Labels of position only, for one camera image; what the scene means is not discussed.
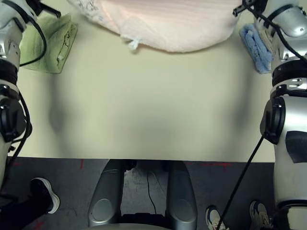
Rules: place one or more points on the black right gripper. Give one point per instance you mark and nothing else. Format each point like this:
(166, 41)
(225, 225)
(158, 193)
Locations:
(256, 3)

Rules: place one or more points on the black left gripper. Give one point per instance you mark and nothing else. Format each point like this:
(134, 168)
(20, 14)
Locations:
(36, 6)

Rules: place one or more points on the pink towel with swan embroidery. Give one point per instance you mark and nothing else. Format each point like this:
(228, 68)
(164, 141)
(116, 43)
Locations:
(168, 24)

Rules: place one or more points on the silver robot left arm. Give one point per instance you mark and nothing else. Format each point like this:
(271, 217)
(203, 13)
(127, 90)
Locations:
(9, 31)

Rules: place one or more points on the beige folded towel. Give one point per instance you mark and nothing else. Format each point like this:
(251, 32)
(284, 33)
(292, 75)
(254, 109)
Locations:
(267, 40)

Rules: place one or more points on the green folded towel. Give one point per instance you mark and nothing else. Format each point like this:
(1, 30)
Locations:
(48, 43)

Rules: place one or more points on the light blue folded towel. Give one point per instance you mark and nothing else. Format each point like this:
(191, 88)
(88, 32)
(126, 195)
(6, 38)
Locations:
(254, 45)

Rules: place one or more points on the black bystander shoe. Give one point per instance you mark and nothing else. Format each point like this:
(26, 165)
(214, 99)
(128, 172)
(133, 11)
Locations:
(45, 194)

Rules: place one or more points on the grey robot left leg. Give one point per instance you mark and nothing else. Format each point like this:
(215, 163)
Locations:
(108, 191)

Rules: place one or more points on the grey robot leg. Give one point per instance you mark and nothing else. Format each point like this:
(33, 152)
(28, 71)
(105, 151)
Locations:
(180, 191)
(108, 191)

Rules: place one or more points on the grey robot right leg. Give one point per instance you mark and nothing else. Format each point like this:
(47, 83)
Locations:
(180, 191)

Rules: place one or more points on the black bystander trouser leg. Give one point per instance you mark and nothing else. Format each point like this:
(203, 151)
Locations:
(19, 215)

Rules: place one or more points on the robot pelvis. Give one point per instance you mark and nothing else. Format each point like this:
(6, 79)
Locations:
(144, 216)

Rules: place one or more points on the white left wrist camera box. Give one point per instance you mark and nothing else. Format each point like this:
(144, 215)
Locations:
(14, 7)

